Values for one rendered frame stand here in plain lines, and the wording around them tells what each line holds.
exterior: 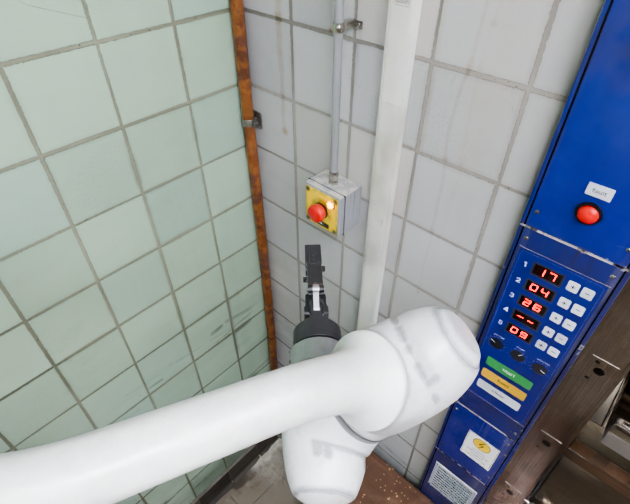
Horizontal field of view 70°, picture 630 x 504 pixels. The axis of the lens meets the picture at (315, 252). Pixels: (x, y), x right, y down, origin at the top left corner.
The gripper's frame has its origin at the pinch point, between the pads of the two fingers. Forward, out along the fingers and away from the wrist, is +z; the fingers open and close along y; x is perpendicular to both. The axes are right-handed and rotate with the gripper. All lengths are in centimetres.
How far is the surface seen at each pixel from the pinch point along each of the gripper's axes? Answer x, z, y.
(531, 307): 35.9, -12.6, 0.4
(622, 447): 41, -34, 5
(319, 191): 1.8, 15.9, -4.3
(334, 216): 4.8, 12.7, -0.2
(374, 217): 13.0, 12.3, 0.0
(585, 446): 51, -24, 29
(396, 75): 13.9, 11.4, -29.4
